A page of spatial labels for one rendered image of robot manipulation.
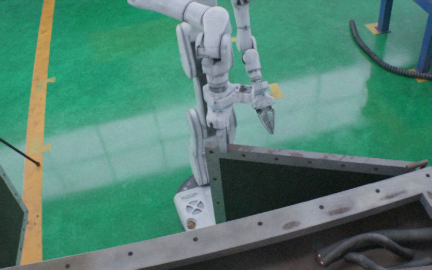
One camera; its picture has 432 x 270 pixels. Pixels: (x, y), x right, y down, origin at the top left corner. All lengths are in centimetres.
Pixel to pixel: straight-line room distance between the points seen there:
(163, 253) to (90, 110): 267
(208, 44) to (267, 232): 47
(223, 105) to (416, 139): 225
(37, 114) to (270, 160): 271
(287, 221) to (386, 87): 270
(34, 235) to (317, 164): 204
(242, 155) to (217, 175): 13
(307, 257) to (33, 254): 204
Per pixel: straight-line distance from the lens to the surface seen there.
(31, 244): 292
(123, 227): 277
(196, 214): 229
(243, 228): 104
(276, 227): 104
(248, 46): 212
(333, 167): 137
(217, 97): 120
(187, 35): 183
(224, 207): 160
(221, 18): 113
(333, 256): 105
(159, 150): 312
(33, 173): 331
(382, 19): 429
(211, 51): 112
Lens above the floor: 221
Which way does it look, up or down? 44 degrees down
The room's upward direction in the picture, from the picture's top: 6 degrees counter-clockwise
